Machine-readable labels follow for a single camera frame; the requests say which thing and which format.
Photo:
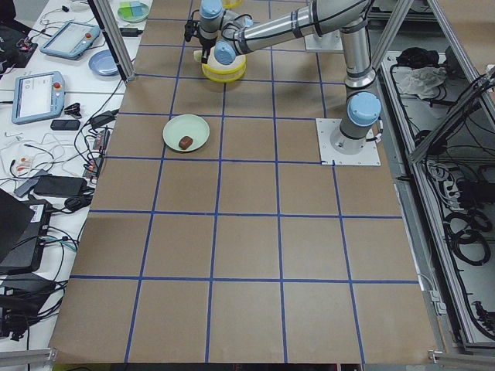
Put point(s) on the aluminium frame post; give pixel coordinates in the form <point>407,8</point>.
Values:
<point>106,21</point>

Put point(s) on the teach pendant upper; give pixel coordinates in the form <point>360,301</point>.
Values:
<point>71,40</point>

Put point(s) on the white steamed bun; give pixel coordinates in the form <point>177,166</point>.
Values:
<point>198,56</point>

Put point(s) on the brown steamed bun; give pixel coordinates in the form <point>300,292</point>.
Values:
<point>185,142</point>

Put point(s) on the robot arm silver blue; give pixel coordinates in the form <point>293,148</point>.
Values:
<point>227,35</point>

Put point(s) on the yellow rimmed steamer basket centre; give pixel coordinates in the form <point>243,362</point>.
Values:
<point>217,72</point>

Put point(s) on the blue plate on desk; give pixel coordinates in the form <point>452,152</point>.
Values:
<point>103,64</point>

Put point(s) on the teach pendant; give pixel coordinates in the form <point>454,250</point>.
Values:
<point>38,97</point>
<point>71,40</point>

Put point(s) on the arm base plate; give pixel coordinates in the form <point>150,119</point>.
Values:
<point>336,149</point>

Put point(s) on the black power adapter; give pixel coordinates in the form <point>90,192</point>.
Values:
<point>60,186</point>

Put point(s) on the black laptop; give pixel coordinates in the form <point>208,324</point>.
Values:
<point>24,224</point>

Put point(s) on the white crumpled cloth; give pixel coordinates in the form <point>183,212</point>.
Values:
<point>423,82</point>

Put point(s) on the pale green plate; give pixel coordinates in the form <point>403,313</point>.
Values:
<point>186,124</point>

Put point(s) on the teach pendant lower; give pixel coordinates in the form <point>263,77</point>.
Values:
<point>38,97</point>

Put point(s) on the green plate with blocks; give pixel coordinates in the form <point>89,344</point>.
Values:
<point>133,11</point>

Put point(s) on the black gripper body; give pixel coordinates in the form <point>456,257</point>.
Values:
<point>206,43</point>

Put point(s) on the small black device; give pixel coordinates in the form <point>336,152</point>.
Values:
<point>65,125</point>

